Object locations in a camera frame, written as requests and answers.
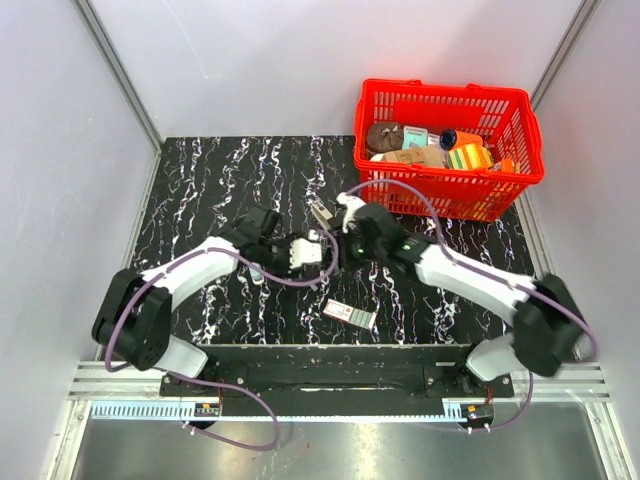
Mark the orange packet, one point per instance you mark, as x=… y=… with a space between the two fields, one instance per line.
x=506 y=165

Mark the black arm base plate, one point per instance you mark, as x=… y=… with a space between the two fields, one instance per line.
x=433 y=370

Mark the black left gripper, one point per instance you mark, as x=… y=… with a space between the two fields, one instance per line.
x=286 y=243

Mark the red plastic shopping basket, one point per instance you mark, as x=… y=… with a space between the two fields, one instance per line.
x=502 y=116

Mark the brown round bun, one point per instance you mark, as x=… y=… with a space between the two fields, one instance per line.
x=384 y=137

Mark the green yellow striped box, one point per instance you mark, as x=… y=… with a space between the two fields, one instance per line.
x=470 y=157

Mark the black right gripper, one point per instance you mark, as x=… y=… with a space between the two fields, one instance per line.
x=352 y=230

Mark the teal white small box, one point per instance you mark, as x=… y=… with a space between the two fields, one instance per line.
x=414 y=137

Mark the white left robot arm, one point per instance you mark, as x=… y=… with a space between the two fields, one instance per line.
x=135 y=317

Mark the brown cardboard box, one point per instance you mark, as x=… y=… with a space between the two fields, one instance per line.
x=428 y=156

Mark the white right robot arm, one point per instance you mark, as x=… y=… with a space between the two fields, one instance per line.
x=542 y=315

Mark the cream metal stapler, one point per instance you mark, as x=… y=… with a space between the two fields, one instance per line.
x=321 y=214

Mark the red staple box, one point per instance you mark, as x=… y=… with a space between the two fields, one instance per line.
x=349 y=315

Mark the aluminium frame rail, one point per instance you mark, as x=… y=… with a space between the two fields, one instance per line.
x=129 y=394

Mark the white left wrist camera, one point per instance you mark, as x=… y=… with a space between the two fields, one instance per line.
x=306 y=251

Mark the blue cap bottle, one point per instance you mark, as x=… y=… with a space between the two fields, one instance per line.
x=451 y=139

